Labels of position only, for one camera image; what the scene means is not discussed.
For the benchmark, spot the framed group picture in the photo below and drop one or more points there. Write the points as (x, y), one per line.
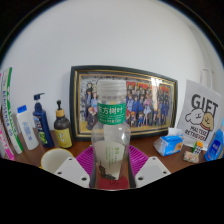
(150, 103)

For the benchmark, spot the clear green-labelled drink bottle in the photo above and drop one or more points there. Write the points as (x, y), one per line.
(110, 133)

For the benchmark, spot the white bottle with blue cap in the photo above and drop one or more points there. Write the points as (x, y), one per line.
(27, 130)

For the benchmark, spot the blue liquid bottle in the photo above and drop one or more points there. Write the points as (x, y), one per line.
(215, 146)

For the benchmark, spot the brown yellow-labelled pump bottle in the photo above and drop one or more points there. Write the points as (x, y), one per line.
(63, 133)

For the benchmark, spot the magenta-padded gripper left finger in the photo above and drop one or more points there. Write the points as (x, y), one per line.
(71, 170)

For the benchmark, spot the small colourful packet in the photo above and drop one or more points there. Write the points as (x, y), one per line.
(191, 156)

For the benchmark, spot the white paper gift bag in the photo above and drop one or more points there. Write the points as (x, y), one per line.
(200, 113)

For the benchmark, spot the blue tissue pack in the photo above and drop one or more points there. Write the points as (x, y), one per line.
(170, 144)

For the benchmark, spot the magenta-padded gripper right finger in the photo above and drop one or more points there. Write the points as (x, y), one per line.
(151, 169)

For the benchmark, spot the dark blue pump bottle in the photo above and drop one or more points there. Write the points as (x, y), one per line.
(42, 126)

